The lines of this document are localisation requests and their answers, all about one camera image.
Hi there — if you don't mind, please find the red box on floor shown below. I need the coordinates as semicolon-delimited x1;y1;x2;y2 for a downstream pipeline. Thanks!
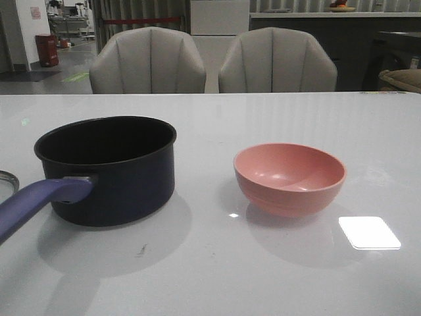
35;34;59;67

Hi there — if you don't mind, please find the red barrier belt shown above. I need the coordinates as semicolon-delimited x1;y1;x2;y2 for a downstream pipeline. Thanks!
103;16;183;25

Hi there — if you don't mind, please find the dark kitchen counter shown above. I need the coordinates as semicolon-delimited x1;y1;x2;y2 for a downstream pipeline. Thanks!
249;12;420;92

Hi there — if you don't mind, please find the fruit plate on counter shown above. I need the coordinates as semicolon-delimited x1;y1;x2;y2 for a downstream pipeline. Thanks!
328;0;356;13

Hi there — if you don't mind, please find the white cabinet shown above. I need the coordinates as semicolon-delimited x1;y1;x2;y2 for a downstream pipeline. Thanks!
190;1;250;93

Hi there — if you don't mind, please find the dark blue saucepan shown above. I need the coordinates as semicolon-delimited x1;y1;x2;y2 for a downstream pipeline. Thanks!
1;116;176;241

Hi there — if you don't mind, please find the right grey upholstered chair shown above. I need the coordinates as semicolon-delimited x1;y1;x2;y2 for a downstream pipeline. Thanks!
218;27;337;93

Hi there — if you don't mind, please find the left grey upholstered chair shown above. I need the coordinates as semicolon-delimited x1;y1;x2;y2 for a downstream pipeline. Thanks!
89;27;207;94

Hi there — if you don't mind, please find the pink bowl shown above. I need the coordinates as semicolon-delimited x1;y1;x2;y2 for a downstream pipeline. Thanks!
234;143;347;217

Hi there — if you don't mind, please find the grey upholstered chair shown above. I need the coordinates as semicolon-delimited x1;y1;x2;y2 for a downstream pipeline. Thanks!
218;27;337;93
89;27;207;94

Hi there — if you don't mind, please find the glass lid with blue knob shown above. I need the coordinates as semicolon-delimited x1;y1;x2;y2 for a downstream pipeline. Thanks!
0;171;20;203

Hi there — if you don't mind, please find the beige sofa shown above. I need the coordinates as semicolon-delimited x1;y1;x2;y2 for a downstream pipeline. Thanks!
378;69;421;93

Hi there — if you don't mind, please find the black side table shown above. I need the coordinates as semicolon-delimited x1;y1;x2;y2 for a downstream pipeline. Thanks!
362;32;420;91

